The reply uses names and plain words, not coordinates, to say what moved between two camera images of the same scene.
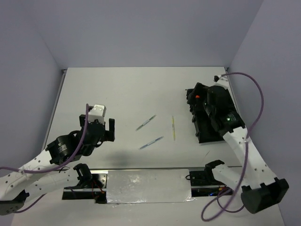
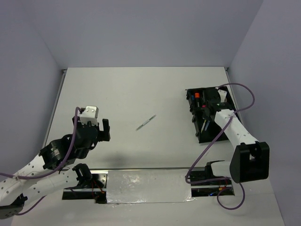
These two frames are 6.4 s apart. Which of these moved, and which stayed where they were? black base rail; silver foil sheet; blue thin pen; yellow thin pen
Moved: yellow thin pen; blue thin pen
Stayed: black base rail; silver foil sheet
